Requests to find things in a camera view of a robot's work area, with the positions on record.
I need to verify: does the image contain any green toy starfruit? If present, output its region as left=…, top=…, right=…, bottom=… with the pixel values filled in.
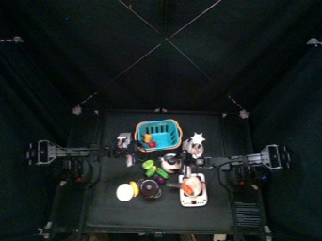
left=141, top=159, right=160, bottom=178

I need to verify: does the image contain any teal basket with orange rim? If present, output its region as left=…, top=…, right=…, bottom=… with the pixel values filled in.
left=134, top=118, right=185, bottom=153

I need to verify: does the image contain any silver toy kettle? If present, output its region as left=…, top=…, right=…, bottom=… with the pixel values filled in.
left=161, top=153, right=184, bottom=174

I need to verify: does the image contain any white toy stand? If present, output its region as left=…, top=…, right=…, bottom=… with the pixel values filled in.
left=182, top=132, right=206, bottom=160

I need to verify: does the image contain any pink toy bowl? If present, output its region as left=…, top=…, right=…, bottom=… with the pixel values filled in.
left=184, top=176, right=205, bottom=197

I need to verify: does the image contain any dark green toy vegetable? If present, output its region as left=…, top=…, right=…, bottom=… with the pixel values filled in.
left=157, top=167, right=170, bottom=180

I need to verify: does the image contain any orange toy carrot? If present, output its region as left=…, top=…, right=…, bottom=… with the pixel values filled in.
left=182, top=184, right=196, bottom=196

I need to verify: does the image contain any yellow toy banana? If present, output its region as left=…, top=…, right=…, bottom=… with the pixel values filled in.
left=129, top=180, right=141, bottom=198

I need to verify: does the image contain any dark toy pot with lid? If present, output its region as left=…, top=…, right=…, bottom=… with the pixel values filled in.
left=138, top=178, right=164, bottom=200

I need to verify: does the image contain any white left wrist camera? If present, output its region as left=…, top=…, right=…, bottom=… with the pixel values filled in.
left=117, top=132, right=133, bottom=149

